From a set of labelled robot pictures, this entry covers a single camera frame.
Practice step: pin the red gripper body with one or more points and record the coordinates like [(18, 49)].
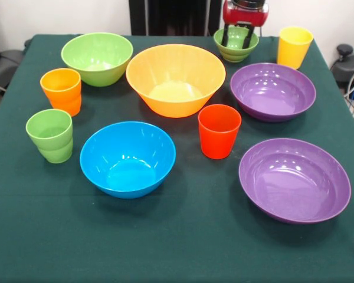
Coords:
[(245, 14)]

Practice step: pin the green cup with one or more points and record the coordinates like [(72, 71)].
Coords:
[(51, 147)]

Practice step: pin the red cup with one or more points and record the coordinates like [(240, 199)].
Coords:
[(218, 141)]

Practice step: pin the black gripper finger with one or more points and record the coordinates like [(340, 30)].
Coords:
[(226, 36), (249, 38)]

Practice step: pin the dark green tablecloth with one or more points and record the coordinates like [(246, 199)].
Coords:
[(177, 236)]

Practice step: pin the large orange bowl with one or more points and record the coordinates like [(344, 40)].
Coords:
[(165, 67)]

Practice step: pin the yellow cup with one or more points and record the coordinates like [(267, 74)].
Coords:
[(293, 53)]

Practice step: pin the orange cup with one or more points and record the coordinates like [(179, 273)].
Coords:
[(62, 100)]

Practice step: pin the large green bowl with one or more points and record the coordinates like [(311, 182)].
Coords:
[(85, 53)]

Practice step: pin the grey black machine base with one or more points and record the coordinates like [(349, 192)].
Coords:
[(6, 62), (351, 66)]

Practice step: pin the blue bowl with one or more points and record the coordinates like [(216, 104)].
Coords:
[(127, 141)]

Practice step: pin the small green bowl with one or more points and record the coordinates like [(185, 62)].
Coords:
[(236, 54)]

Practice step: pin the purple bowl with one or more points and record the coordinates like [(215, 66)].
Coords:
[(295, 182), (272, 94)]

